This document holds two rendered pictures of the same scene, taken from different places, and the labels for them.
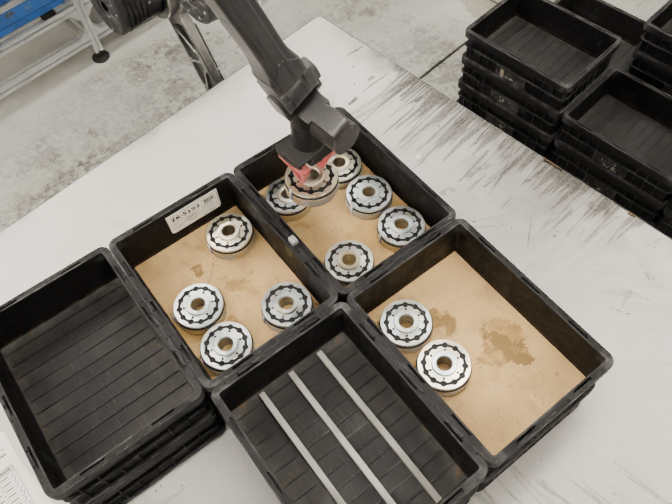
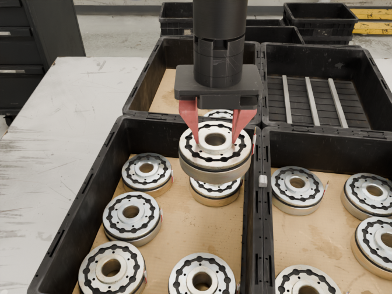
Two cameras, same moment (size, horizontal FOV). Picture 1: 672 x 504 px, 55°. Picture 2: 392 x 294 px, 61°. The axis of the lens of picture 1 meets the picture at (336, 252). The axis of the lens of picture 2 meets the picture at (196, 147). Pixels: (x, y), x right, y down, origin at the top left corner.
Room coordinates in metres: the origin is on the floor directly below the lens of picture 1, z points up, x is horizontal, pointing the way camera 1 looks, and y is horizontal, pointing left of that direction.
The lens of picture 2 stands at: (1.07, 0.24, 1.35)
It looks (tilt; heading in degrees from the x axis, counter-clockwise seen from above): 42 degrees down; 220
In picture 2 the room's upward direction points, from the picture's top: straight up
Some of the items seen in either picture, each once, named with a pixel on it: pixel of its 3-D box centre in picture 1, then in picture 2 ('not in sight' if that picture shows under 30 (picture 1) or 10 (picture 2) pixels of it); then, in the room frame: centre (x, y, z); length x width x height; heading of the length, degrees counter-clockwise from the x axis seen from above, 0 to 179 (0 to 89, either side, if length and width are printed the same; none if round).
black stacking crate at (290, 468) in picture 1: (345, 440); (317, 101); (0.32, 0.02, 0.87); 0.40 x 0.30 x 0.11; 32
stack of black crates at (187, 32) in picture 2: not in sight; (192, 44); (-0.55, -1.17, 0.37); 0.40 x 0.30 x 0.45; 130
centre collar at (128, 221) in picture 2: (368, 192); (130, 212); (0.86, -0.09, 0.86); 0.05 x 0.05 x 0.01
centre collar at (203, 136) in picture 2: (311, 174); (214, 140); (0.78, 0.03, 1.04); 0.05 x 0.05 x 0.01
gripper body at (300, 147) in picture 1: (307, 133); (217, 62); (0.78, 0.03, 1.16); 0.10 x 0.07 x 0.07; 130
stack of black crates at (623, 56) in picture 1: (587, 52); not in sight; (1.88, -1.03, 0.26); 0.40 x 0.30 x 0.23; 40
